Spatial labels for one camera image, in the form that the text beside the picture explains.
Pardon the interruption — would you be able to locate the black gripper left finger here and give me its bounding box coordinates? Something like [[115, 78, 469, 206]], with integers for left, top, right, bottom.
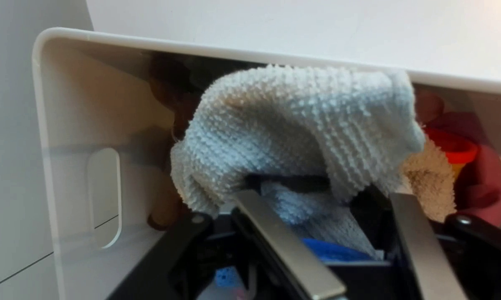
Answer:
[[235, 189, 347, 300]]

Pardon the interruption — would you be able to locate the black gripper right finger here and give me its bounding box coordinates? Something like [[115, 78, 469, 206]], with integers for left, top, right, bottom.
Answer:
[[390, 193, 467, 300]]

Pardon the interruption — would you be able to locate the light blue knitted cloth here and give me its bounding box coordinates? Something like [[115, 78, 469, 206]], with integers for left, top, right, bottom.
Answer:
[[170, 64, 424, 256]]

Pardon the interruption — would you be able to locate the brown plush toy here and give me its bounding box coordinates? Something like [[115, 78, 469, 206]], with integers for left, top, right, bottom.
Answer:
[[147, 53, 253, 229]]

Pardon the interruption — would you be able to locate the peach cloth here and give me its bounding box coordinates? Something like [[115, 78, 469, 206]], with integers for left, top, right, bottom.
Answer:
[[402, 139, 455, 221]]

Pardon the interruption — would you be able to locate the pink cloth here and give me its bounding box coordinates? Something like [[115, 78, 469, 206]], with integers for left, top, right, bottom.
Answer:
[[415, 91, 501, 226]]

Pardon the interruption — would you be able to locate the white plastic basket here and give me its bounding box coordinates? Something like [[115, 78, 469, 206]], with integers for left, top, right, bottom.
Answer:
[[33, 28, 501, 300]]

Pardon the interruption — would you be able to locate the blue sponge cloth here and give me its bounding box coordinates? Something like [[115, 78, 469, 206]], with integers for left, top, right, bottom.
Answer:
[[302, 236, 372, 261]]

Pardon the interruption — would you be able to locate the orange lid playdoh can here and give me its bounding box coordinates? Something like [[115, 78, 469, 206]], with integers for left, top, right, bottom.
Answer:
[[424, 126, 477, 164]]

